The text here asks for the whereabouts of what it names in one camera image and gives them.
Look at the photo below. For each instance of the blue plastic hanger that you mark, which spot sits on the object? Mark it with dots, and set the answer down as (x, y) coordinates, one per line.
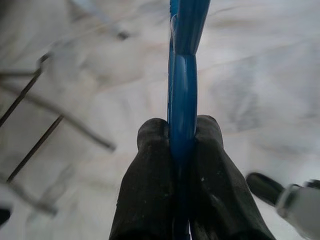
(182, 100)

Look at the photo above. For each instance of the marble table red edge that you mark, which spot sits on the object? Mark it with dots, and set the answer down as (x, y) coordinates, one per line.
(37, 145)

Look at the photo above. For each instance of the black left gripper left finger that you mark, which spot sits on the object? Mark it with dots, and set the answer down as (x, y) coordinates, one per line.
(145, 187)

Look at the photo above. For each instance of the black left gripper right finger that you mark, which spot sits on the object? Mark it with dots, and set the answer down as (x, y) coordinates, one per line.
(220, 187)

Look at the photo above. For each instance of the right robot leg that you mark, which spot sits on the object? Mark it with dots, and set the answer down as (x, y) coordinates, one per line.
(262, 186)

